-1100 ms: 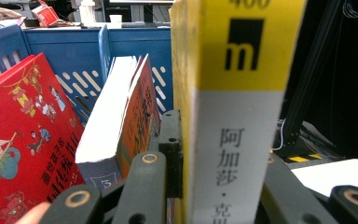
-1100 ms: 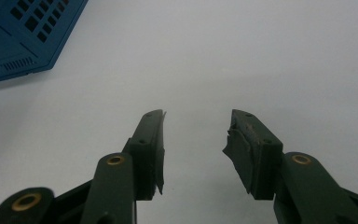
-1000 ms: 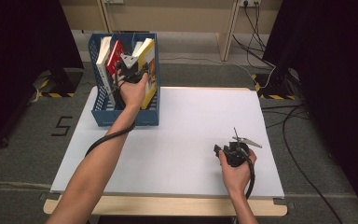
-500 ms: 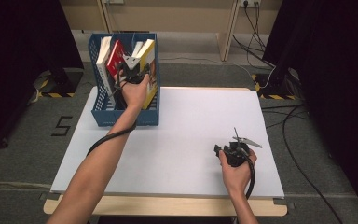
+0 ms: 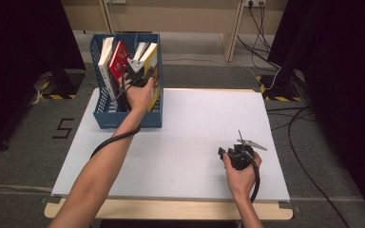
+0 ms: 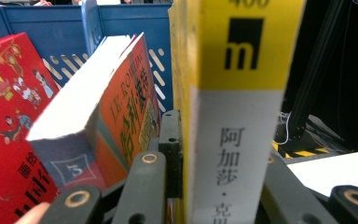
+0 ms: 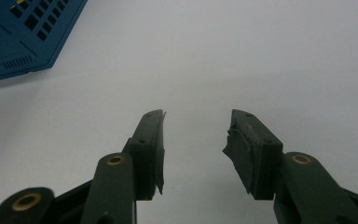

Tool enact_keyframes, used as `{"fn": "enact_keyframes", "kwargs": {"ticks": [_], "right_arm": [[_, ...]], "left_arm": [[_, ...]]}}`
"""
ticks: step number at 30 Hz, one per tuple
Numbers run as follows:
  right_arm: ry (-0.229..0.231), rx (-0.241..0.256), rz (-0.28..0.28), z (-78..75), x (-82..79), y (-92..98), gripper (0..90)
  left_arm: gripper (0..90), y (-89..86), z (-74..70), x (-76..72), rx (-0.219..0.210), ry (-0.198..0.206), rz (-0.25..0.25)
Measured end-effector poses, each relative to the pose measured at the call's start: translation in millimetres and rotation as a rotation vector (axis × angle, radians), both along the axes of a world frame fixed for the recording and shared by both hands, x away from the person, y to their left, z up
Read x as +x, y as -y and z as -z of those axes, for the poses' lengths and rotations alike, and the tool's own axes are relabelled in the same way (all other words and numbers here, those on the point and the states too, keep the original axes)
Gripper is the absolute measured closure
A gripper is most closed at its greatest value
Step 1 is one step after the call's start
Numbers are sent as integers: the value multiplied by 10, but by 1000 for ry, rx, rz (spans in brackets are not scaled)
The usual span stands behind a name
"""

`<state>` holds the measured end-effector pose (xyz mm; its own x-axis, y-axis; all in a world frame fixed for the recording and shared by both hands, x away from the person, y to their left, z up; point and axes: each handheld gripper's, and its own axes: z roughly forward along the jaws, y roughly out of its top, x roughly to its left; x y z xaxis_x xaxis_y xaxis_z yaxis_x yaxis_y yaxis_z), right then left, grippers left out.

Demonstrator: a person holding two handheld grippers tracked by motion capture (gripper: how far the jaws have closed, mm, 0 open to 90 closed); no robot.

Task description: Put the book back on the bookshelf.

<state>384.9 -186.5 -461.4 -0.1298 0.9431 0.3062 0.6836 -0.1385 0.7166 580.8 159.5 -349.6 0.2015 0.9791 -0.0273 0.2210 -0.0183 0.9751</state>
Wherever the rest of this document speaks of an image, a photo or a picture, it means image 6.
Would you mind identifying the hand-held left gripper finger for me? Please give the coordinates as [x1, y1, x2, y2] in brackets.
[158, 108, 185, 200]

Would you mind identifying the yellow book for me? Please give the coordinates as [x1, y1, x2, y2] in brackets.
[167, 0, 308, 224]

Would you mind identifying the teal illustrated book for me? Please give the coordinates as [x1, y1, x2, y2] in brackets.
[26, 32, 162, 192]

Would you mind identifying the red cartoon book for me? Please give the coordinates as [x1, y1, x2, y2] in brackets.
[0, 32, 61, 224]

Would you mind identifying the blue plastic file rack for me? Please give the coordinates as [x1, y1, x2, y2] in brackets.
[0, 0, 175, 116]

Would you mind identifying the stand base with hazard tape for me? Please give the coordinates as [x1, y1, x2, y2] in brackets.
[271, 114, 352, 161]

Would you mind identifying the black curtain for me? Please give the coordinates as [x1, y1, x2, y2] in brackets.
[279, 0, 358, 153]

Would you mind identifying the thin white cable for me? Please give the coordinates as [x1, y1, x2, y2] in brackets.
[273, 111, 294, 146]

